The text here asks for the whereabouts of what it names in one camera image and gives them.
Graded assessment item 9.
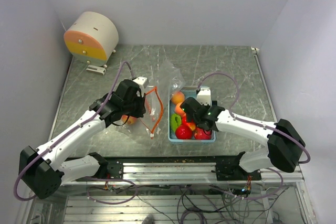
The red apple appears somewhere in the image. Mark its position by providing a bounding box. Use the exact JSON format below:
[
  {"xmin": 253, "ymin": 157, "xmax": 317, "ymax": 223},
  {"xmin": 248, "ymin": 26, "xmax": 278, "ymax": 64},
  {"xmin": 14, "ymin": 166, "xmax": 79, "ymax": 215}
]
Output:
[
  {"xmin": 182, "ymin": 117, "xmax": 196, "ymax": 131},
  {"xmin": 121, "ymin": 115, "xmax": 137, "ymax": 125},
  {"xmin": 194, "ymin": 128, "xmax": 212, "ymax": 140},
  {"xmin": 175, "ymin": 124, "xmax": 193, "ymax": 140}
]

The peach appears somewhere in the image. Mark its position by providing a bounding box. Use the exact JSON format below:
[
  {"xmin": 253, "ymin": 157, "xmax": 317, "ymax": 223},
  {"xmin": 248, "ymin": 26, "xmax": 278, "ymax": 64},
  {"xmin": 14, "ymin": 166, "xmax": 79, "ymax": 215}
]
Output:
[{"xmin": 171, "ymin": 91, "xmax": 185, "ymax": 104}]

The clear zip top bag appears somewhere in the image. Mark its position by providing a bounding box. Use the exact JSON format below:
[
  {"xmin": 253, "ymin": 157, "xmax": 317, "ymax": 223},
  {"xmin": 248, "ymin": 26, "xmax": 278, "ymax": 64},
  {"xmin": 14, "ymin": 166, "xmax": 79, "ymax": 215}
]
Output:
[{"xmin": 116, "ymin": 60, "xmax": 185, "ymax": 139}]

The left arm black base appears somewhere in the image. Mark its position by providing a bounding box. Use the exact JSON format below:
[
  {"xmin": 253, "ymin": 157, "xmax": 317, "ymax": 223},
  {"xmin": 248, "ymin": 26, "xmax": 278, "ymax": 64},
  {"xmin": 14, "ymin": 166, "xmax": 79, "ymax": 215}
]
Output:
[{"xmin": 89, "ymin": 152, "xmax": 123, "ymax": 179}]

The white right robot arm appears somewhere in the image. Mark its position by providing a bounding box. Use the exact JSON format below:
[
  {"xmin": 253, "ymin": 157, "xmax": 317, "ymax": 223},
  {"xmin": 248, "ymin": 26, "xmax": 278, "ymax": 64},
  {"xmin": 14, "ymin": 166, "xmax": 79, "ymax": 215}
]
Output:
[{"xmin": 181, "ymin": 98, "xmax": 305, "ymax": 180}]

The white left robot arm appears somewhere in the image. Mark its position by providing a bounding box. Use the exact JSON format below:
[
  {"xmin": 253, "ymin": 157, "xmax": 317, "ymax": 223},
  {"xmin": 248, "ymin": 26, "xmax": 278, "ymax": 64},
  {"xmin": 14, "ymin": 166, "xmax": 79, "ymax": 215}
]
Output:
[{"xmin": 17, "ymin": 77, "xmax": 149, "ymax": 199}]

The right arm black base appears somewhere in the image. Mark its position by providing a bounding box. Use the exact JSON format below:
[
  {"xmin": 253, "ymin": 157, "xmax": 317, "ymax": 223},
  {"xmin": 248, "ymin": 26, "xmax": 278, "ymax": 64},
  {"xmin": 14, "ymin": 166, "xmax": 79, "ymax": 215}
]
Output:
[{"xmin": 212, "ymin": 152, "xmax": 261, "ymax": 181}]

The orange fruit in basket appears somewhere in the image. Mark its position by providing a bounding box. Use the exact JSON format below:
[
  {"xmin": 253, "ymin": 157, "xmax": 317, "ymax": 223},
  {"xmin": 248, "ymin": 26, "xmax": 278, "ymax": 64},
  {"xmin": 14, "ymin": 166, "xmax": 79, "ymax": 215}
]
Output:
[{"xmin": 174, "ymin": 102, "xmax": 185, "ymax": 116}]

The blue plastic basket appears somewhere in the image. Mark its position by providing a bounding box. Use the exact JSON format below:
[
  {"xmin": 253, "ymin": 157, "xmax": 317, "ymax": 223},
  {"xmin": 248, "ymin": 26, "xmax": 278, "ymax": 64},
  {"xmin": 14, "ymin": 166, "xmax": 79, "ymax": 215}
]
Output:
[{"xmin": 167, "ymin": 86, "xmax": 216, "ymax": 144}]

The green fruit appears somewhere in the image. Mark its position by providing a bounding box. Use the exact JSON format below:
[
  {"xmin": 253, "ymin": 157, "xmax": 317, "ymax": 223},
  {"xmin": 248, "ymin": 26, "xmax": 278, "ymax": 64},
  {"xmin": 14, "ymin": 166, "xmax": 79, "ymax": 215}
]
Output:
[{"xmin": 170, "ymin": 113, "xmax": 182, "ymax": 133}]

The round beige drawer box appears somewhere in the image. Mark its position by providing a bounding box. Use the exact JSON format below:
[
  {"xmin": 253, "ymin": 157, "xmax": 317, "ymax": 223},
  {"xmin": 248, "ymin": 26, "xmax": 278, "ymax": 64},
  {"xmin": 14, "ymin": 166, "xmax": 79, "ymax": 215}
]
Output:
[{"xmin": 64, "ymin": 12, "xmax": 119, "ymax": 67}]

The white corner clip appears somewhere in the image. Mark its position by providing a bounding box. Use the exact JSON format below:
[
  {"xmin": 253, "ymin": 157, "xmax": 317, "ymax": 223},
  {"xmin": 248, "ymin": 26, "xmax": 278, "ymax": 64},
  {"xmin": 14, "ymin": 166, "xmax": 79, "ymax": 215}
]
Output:
[{"xmin": 251, "ymin": 47, "xmax": 260, "ymax": 55}]

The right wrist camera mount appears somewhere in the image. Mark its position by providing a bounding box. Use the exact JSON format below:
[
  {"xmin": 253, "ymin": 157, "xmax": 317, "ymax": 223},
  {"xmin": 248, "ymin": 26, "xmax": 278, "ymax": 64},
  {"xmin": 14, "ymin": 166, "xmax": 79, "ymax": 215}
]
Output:
[{"xmin": 196, "ymin": 87, "xmax": 212, "ymax": 106}]

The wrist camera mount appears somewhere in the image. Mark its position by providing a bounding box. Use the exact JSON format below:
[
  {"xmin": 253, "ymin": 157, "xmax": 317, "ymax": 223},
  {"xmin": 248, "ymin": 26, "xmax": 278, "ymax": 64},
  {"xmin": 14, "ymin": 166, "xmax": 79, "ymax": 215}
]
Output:
[
  {"xmin": 196, "ymin": 87, "xmax": 212, "ymax": 106},
  {"xmin": 133, "ymin": 77, "xmax": 149, "ymax": 89}
]

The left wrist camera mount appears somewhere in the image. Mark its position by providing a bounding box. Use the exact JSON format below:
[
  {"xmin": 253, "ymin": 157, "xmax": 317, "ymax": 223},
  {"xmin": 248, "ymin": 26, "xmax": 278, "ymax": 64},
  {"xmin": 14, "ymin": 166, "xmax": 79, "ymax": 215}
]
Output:
[{"xmin": 133, "ymin": 77, "xmax": 149, "ymax": 89}]

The small white bracket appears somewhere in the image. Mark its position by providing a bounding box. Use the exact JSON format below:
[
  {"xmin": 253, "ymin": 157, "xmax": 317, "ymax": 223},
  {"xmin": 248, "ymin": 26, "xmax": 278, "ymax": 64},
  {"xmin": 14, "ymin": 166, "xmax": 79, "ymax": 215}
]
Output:
[{"xmin": 86, "ymin": 65, "xmax": 106, "ymax": 76}]

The aluminium rail frame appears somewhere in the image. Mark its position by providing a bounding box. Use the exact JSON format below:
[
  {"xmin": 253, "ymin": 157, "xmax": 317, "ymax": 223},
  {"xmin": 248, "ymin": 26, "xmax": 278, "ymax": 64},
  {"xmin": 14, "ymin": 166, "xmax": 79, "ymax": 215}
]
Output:
[{"xmin": 59, "ymin": 161, "xmax": 303, "ymax": 184}]

